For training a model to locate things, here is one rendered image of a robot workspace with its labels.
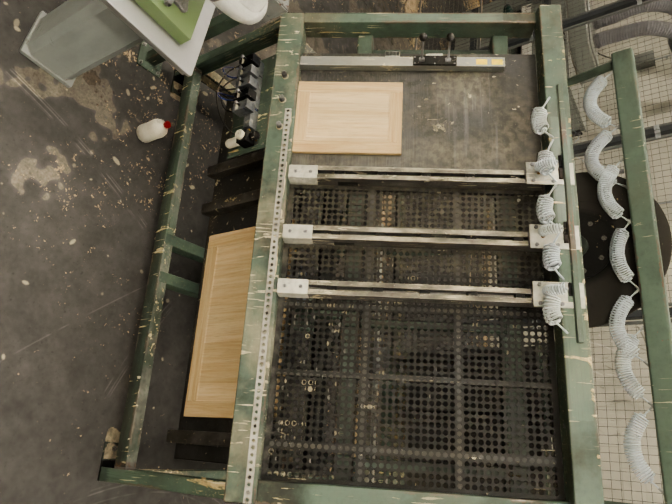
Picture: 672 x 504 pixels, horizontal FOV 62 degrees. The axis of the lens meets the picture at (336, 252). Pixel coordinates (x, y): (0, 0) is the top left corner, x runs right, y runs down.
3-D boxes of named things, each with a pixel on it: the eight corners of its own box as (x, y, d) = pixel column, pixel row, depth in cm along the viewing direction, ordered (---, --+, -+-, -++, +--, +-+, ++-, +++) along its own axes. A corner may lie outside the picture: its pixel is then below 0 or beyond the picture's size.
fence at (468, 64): (301, 61, 268) (300, 56, 265) (503, 63, 260) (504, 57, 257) (300, 70, 267) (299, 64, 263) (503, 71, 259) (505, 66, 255)
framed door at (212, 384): (212, 237, 290) (209, 235, 289) (295, 219, 260) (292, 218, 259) (186, 416, 261) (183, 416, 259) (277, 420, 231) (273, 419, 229)
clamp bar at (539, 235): (286, 225, 240) (276, 202, 218) (569, 235, 230) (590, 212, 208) (284, 247, 237) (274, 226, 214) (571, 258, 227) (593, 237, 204)
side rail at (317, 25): (307, 28, 282) (304, 12, 272) (529, 28, 273) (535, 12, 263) (306, 37, 280) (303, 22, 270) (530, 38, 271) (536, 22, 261)
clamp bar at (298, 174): (291, 168, 249) (283, 140, 227) (565, 174, 239) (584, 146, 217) (289, 188, 246) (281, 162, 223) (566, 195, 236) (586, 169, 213)
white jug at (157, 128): (137, 121, 291) (162, 111, 280) (152, 130, 299) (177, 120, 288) (133, 137, 288) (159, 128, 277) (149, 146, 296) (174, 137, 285)
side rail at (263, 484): (263, 478, 213) (257, 480, 202) (559, 499, 203) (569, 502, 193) (261, 501, 210) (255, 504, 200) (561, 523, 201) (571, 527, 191)
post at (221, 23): (146, 51, 303) (248, -2, 262) (155, 58, 307) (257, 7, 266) (144, 60, 301) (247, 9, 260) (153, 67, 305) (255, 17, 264)
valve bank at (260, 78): (219, 53, 266) (257, 36, 253) (240, 70, 277) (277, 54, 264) (205, 145, 250) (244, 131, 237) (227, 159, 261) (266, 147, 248)
